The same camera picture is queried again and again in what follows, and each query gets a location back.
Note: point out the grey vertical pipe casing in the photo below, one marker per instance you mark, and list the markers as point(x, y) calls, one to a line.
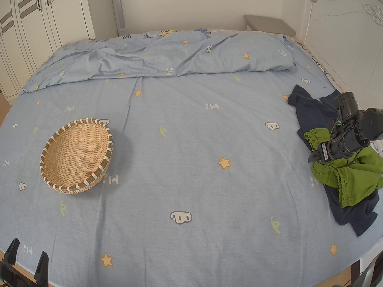
point(117, 4)

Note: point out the dark blue garment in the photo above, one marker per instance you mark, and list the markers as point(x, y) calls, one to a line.
point(311, 109)

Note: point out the grey bedside table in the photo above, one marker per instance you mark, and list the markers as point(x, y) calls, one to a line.
point(269, 25)

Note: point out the bed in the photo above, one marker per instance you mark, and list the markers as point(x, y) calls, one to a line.
point(194, 160)

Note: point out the pale blue quilt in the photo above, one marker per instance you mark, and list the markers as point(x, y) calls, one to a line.
point(149, 58)

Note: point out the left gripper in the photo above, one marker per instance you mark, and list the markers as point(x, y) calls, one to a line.
point(9, 275)

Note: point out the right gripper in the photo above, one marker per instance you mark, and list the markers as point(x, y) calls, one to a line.
point(350, 143)

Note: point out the round woven basket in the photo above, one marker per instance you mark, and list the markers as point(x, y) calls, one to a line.
point(74, 154)

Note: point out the white wardrobe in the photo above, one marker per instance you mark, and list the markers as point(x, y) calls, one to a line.
point(30, 25)

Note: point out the green shorts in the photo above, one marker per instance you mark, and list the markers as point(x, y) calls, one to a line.
point(353, 175)

